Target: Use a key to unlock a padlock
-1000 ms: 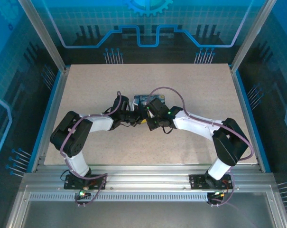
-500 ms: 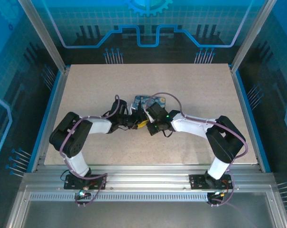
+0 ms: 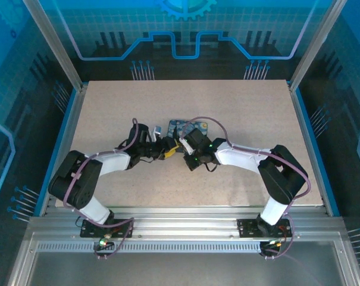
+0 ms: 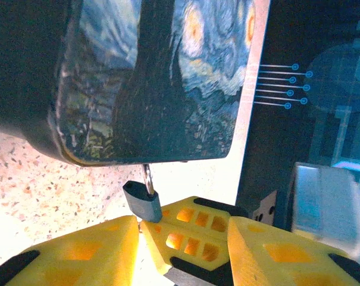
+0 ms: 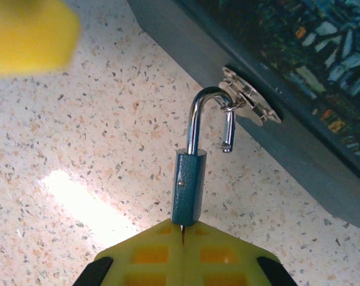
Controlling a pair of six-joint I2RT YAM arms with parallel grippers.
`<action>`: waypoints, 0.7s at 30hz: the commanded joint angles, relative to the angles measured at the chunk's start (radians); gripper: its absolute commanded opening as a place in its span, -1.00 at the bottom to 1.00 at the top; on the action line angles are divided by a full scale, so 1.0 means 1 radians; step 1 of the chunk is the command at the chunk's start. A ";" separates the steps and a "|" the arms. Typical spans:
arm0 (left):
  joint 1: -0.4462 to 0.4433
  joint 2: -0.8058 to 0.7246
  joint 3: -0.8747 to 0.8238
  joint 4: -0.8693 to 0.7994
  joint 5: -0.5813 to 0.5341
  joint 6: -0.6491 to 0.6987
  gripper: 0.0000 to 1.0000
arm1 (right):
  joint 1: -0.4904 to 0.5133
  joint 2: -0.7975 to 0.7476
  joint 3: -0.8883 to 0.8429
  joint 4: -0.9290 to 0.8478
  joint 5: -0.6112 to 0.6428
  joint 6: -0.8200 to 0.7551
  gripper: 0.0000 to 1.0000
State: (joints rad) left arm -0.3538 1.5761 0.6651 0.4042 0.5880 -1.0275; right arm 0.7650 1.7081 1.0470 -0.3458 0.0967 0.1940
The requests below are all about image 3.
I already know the right blue border strip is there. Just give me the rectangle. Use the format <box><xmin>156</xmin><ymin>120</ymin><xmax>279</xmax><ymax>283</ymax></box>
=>
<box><xmin>294</xmin><ymin>88</ymin><xmax>341</xmax><ymax>217</ymax></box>

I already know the left aluminium corner post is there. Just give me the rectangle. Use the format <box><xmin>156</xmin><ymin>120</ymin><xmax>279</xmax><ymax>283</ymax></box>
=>
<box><xmin>21</xmin><ymin>0</ymin><xmax>88</xmax><ymax>92</ymax></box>

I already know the aluminium side rail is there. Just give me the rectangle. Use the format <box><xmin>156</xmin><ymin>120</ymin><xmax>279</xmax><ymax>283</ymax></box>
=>
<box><xmin>38</xmin><ymin>83</ymin><xmax>90</xmax><ymax>217</ymax></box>
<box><xmin>288</xmin><ymin>82</ymin><xmax>332</xmax><ymax>217</ymax></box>

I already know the slotted grey cable duct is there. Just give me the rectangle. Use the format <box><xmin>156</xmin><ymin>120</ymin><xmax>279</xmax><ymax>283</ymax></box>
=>
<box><xmin>36</xmin><ymin>241</ymin><xmax>271</xmax><ymax>254</ymax></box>

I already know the right aluminium side rail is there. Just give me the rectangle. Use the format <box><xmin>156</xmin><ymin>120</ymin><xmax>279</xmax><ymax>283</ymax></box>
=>
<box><xmin>288</xmin><ymin>82</ymin><xmax>332</xmax><ymax>217</ymax></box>

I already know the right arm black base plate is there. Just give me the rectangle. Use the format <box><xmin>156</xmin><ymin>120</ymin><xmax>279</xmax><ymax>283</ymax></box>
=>
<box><xmin>237</xmin><ymin>219</ymin><xmax>293</xmax><ymax>239</ymax></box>

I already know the aluminium corner post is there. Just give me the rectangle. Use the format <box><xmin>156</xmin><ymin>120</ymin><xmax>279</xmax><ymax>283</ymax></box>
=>
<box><xmin>21</xmin><ymin>0</ymin><xmax>88</xmax><ymax>92</ymax></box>
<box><xmin>288</xmin><ymin>0</ymin><xmax>352</xmax><ymax>92</ymax></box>

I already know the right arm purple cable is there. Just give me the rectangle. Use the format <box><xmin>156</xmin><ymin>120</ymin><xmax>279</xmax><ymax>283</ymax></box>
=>
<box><xmin>181</xmin><ymin>116</ymin><xmax>312</xmax><ymax>260</ymax></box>

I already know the blue border strip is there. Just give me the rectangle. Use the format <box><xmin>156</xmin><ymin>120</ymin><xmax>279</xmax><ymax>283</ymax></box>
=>
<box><xmin>294</xmin><ymin>88</ymin><xmax>341</xmax><ymax>217</ymax></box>
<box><xmin>33</xmin><ymin>88</ymin><xmax>79</xmax><ymax>217</ymax></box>

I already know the left blue border strip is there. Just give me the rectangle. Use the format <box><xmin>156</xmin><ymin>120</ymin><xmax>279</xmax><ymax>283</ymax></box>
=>
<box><xmin>33</xmin><ymin>88</ymin><xmax>79</xmax><ymax>217</ymax></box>

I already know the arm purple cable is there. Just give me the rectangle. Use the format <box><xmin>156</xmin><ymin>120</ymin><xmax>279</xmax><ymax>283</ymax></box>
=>
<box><xmin>181</xmin><ymin>116</ymin><xmax>312</xmax><ymax>260</ymax></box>
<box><xmin>65</xmin><ymin>117</ymin><xmax>139</xmax><ymax>260</ymax></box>

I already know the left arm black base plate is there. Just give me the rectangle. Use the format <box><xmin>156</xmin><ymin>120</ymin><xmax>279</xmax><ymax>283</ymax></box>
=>
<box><xmin>80</xmin><ymin>218</ymin><xmax>134</xmax><ymax>238</ymax></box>

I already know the aluminium mounting rail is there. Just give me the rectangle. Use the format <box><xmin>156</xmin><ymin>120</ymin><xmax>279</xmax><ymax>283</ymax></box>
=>
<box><xmin>27</xmin><ymin>205</ymin><xmax>352</xmax><ymax>239</ymax></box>

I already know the right aluminium corner post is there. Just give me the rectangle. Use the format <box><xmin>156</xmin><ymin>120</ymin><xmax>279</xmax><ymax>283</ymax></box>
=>
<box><xmin>288</xmin><ymin>0</ymin><xmax>352</xmax><ymax>92</ymax></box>

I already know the aluminium lower frame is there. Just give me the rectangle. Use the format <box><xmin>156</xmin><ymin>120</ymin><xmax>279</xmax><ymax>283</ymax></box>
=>
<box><xmin>7</xmin><ymin>231</ymin><xmax>360</xmax><ymax>286</ymax></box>

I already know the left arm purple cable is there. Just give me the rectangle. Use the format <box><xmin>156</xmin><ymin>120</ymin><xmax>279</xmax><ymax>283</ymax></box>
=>
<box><xmin>65</xmin><ymin>117</ymin><xmax>139</xmax><ymax>260</ymax></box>

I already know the left aluminium side rail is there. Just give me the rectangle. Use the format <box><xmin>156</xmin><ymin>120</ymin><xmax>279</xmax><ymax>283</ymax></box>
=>
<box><xmin>38</xmin><ymin>83</ymin><xmax>90</xmax><ymax>217</ymax></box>

